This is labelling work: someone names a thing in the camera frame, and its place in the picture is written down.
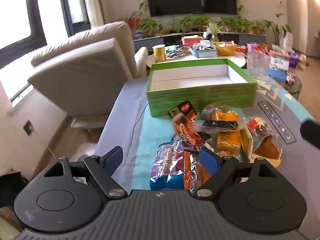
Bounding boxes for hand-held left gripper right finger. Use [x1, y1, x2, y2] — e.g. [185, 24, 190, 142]
[196, 147, 278, 202]

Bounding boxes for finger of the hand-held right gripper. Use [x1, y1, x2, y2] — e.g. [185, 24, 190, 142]
[300, 120, 320, 152]

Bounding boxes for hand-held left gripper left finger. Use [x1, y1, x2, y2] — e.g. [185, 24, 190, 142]
[42, 145, 126, 201]

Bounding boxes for orange cake packet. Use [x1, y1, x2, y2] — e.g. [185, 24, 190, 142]
[214, 129, 250, 160]

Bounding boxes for clear brown cake packet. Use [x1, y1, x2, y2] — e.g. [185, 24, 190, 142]
[246, 116, 283, 167]

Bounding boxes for round clear snack packet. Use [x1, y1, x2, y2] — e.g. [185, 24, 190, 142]
[201, 104, 239, 122]

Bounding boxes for black red snack packet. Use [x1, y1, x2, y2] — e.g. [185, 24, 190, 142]
[168, 100, 197, 119]

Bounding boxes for green cardboard box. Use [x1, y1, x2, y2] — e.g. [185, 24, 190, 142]
[146, 58, 258, 117]

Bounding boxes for orange strip clear packet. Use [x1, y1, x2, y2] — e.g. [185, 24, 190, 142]
[184, 150, 210, 193]

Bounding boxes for grey power strip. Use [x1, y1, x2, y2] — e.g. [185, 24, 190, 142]
[257, 100, 297, 144]

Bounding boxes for black strip snack packet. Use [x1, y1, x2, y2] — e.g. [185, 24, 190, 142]
[202, 120, 238, 132]

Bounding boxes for red orange snack packet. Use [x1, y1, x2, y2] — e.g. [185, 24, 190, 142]
[171, 112, 200, 150]

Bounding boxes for purple blue snack packet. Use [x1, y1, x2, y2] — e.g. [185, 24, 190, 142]
[149, 140, 185, 190]

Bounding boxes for round dark side table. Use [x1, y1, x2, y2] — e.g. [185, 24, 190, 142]
[282, 75, 303, 98]

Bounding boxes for red wrapped candies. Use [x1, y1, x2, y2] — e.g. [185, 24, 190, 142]
[285, 71, 297, 85]

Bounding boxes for blue white cardboard box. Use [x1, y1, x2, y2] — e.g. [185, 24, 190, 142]
[267, 55, 290, 83]

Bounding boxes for purple bag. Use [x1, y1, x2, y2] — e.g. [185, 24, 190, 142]
[287, 51, 299, 68]

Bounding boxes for glass mug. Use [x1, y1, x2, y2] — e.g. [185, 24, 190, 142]
[246, 51, 272, 85]

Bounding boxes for white tall humidifier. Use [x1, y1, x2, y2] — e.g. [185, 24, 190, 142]
[284, 32, 294, 50]

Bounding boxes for beige sofa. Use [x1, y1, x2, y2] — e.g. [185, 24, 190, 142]
[27, 21, 149, 130]

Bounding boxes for pink box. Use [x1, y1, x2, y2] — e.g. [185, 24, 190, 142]
[247, 42, 262, 53]

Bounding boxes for round white table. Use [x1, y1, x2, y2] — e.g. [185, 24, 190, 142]
[146, 44, 247, 74]

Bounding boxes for black floor object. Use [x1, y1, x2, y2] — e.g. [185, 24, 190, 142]
[0, 171, 30, 208]

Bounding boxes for grey storage tray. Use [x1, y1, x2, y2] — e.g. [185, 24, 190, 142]
[189, 45, 217, 57]

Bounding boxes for tall leafy floor plant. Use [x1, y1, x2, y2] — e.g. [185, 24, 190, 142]
[265, 12, 292, 45]

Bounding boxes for wicker basket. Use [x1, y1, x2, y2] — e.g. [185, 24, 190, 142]
[215, 42, 237, 55]

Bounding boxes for yellow can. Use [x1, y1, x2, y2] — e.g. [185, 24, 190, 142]
[152, 44, 166, 62]

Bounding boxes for potted green plant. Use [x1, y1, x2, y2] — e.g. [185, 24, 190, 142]
[251, 20, 265, 34]
[139, 17, 163, 37]
[217, 16, 253, 33]
[172, 16, 210, 32]

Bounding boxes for orange box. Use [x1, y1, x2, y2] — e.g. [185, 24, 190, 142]
[181, 36, 203, 47]

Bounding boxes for grey television cabinet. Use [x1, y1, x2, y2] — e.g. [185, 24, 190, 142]
[132, 31, 267, 53]

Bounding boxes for spider plant in vase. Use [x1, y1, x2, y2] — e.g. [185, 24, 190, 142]
[206, 22, 225, 42]

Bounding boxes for red flower decoration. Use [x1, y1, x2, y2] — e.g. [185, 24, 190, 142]
[126, 11, 144, 30]

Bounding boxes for narrow black framed window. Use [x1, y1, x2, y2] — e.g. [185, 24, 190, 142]
[59, 0, 92, 37]

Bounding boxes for white curtain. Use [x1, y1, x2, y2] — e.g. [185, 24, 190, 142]
[82, 0, 108, 28]

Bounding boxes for large black framed window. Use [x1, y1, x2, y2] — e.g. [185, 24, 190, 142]
[0, 0, 48, 53]

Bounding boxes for white cable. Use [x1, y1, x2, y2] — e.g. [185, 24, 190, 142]
[32, 132, 58, 159]

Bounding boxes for wall socket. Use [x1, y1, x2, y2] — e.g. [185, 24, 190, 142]
[23, 120, 34, 137]

